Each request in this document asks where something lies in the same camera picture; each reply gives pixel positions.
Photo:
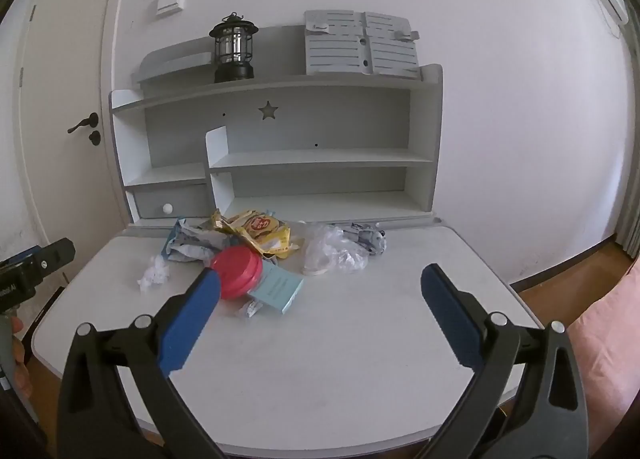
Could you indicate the blue and white crumpled wrapper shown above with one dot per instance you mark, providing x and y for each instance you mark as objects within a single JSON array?
[{"x": 192, "y": 244}]

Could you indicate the grey patterned crumpled wrapper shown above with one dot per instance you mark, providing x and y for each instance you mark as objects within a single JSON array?
[{"x": 370, "y": 239}]

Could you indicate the grey desk shelf unit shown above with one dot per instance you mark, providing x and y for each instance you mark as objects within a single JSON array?
[{"x": 310, "y": 139}]

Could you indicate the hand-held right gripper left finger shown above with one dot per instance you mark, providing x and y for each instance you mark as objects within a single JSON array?
[{"x": 192, "y": 319}]

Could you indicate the light blue paper card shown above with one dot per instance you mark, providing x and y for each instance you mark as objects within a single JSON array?
[{"x": 277, "y": 289}]

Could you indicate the pink bedding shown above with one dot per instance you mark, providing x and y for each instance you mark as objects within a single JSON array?
[{"x": 610, "y": 349}]

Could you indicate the small white wrapper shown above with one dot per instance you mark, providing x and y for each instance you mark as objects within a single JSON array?
[{"x": 250, "y": 310}]

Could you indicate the black camping lantern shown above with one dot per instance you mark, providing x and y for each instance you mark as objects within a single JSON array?
[{"x": 233, "y": 46}]

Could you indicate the white door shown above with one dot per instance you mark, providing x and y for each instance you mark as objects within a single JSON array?
[{"x": 55, "y": 89}]

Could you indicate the grey curtain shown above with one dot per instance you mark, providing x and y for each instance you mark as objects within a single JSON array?
[{"x": 629, "y": 209}]

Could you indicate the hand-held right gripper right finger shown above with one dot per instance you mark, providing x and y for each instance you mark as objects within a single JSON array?
[{"x": 450, "y": 319}]

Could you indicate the red round lid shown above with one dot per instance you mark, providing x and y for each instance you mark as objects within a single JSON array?
[{"x": 240, "y": 271}]

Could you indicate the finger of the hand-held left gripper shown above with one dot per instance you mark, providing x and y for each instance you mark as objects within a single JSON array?
[{"x": 57, "y": 253}]

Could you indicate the crumpled white tissue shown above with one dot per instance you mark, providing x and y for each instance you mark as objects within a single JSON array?
[{"x": 154, "y": 275}]

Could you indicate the grey drawer with white knob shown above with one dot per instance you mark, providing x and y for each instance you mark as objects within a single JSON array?
[{"x": 175, "y": 201}]

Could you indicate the grey folding book stand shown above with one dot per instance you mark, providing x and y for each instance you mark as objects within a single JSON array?
[{"x": 360, "y": 46}]

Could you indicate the person's left hand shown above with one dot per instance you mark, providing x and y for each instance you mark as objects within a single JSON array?
[{"x": 21, "y": 364}]

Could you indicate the yellow snack wrapper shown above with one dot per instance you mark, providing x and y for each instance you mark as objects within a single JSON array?
[{"x": 262, "y": 231}]

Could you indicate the clear plastic bag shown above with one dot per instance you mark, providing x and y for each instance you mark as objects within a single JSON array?
[{"x": 332, "y": 249}]

